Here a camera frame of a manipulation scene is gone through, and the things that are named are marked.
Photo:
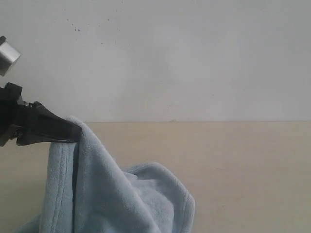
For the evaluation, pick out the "light blue towel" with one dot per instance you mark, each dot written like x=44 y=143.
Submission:
x=87 y=192

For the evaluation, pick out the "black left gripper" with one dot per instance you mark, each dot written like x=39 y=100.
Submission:
x=23 y=120

